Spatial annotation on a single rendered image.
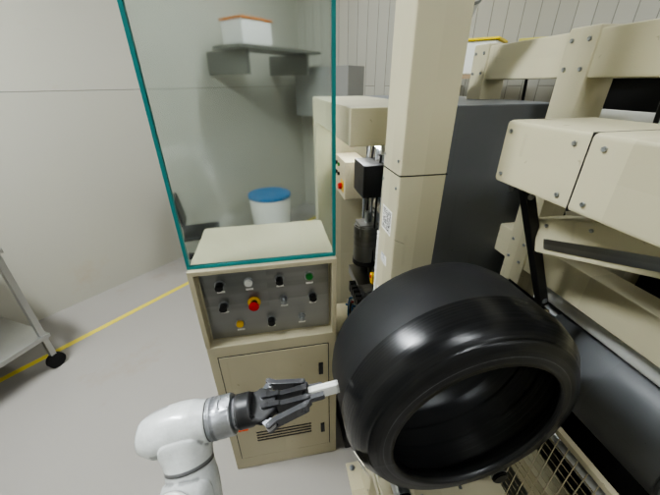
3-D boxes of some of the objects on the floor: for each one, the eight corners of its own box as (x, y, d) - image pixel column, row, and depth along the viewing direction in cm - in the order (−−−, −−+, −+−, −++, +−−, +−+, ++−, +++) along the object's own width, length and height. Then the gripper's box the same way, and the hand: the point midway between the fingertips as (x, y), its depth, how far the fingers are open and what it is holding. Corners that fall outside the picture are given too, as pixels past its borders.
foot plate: (345, 464, 173) (345, 462, 172) (391, 455, 177) (392, 452, 176) (357, 523, 149) (357, 522, 148) (411, 511, 154) (411, 509, 153)
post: (359, 475, 168) (417, -356, 51) (384, 470, 170) (491, -340, 53) (366, 504, 156) (461, -482, 40) (392, 498, 158) (553, -455, 42)
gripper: (228, 430, 63) (343, 401, 65) (234, 377, 75) (331, 354, 77) (239, 451, 67) (347, 421, 69) (243, 398, 78) (335, 373, 80)
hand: (324, 389), depth 72 cm, fingers closed
